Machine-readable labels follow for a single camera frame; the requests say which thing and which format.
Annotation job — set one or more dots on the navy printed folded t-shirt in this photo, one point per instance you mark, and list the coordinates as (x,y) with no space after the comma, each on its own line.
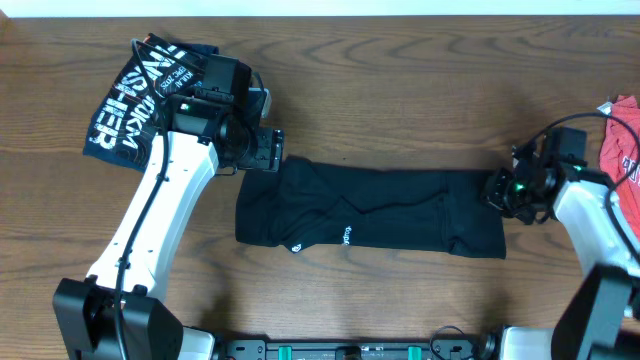
(122,128)

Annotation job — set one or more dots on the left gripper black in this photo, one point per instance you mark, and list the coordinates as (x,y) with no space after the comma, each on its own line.
(272,150)

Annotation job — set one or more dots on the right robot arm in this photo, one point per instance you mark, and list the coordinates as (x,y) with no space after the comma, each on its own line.
(585,204)

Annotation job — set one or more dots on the black t-shirt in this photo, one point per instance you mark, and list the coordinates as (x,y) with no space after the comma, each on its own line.
(309,203)

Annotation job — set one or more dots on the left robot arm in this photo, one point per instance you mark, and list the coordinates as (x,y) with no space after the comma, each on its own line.
(118,310)

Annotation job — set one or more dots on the red t-shirt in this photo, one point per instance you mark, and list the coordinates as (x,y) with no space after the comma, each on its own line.
(619,153)

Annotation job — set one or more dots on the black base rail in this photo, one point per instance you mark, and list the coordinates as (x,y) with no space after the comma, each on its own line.
(447,343)

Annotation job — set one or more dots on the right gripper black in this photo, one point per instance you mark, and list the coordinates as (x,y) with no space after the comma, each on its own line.
(492,195)

